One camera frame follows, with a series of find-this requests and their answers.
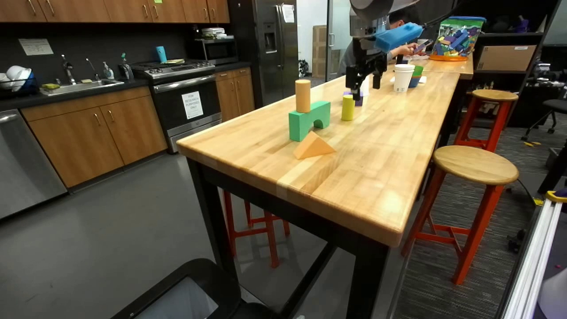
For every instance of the butcher block table black legs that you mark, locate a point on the butcher block table black legs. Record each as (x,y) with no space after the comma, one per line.
(355,178)

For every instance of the chrome sink faucet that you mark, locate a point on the chrome sink faucet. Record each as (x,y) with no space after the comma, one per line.
(70,68)

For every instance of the white wall plate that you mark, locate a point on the white wall plate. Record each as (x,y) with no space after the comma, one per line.
(36,47)

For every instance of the white board panel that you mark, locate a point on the white board panel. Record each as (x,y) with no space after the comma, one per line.
(532,266)

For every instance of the wide wooden base cabinet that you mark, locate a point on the wide wooden base cabinet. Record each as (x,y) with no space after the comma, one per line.
(95,133)

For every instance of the narrow wooden base cabinet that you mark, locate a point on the narrow wooden base cabinet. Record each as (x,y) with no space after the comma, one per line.
(235,91)

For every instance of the small white printed notice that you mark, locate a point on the small white printed notice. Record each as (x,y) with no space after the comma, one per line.
(192,105)

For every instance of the wooden triangle wedge block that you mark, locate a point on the wooden triangle wedge block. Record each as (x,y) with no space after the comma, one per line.
(312,148)

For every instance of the yellow foam cylinder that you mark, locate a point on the yellow foam cylinder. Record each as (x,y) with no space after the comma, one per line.
(348,109)

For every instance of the small green sticker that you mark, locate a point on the small green sticker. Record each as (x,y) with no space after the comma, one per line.
(157,2)

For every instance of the black and steel oven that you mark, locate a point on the black and steel oven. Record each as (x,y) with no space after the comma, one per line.
(178,94)

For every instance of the plain white paper cup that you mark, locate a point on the plain white paper cup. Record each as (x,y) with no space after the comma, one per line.
(366,86)

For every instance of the ribbed white cup stack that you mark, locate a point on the ribbed white cup stack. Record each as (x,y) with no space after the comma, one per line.
(405,77)

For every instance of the blue foam wrist pad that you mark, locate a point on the blue foam wrist pad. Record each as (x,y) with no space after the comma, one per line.
(399,36)

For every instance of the stainless steel refrigerator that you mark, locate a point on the stainless steel refrigerator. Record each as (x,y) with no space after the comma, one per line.
(263,54)

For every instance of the steel microwave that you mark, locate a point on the steel microwave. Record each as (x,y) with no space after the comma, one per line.
(219,50)

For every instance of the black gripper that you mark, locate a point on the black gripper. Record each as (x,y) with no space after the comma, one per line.
(366,64)

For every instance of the teal cup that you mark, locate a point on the teal cup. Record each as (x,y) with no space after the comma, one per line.
(162,54)

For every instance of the large white printed notice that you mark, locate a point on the large white printed notice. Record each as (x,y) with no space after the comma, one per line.
(288,13)

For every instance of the natural wooden cylinder block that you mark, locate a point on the natural wooden cylinder block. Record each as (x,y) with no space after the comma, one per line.
(304,98)

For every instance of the dish rack with dishes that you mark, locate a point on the dish rack with dishes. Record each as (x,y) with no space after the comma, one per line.
(15,77)

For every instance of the stainless steel dishwasher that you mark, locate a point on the stainless steel dishwasher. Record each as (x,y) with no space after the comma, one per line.
(27,165)

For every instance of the person in grey hoodie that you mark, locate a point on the person in grey hoodie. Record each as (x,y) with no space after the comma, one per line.
(401,36)

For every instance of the wooden stool with orange legs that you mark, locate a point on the wooden stool with orange legs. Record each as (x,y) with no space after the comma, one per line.
(475,165)
(495,98)
(254,227)

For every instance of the wooden wall cabinets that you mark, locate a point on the wooden wall cabinets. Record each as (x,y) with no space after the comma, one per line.
(107,9)

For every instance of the colourful toy box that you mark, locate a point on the colourful toy box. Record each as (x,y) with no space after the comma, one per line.
(460,38)

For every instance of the clear soap bottle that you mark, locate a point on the clear soap bottle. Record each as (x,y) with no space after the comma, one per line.
(109,71)

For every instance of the black office chair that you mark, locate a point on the black office chair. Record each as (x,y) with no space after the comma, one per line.
(552,109)

